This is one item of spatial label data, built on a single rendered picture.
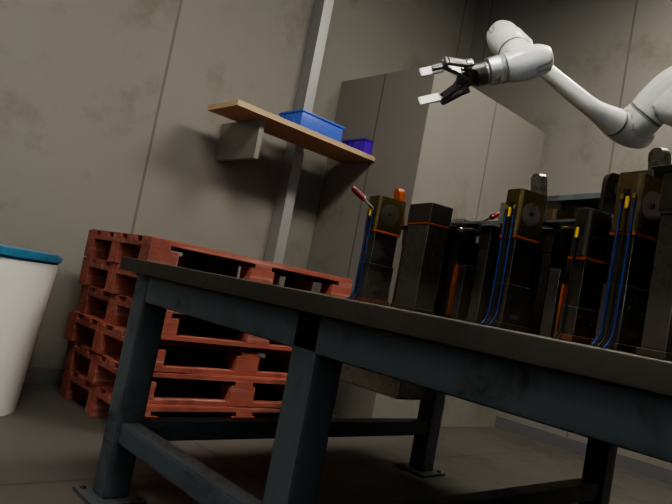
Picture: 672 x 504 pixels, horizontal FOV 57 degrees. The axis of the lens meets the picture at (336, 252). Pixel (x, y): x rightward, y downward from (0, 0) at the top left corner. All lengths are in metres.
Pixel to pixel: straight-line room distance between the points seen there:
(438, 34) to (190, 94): 2.32
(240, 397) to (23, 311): 0.97
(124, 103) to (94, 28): 0.39
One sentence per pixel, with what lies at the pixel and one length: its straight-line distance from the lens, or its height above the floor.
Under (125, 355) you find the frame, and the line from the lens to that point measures 1.95.
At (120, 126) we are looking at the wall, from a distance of 3.54.
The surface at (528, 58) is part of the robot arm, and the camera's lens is 2.08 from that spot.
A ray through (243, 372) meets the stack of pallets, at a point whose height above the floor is 0.28.
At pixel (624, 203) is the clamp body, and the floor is 0.98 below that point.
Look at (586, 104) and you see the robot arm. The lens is 2.31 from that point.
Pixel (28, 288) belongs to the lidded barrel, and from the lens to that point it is 2.69.
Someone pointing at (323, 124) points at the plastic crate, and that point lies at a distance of 3.75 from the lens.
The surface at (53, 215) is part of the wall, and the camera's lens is 3.40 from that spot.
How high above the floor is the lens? 0.70
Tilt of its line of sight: 4 degrees up
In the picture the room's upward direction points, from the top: 11 degrees clockwise
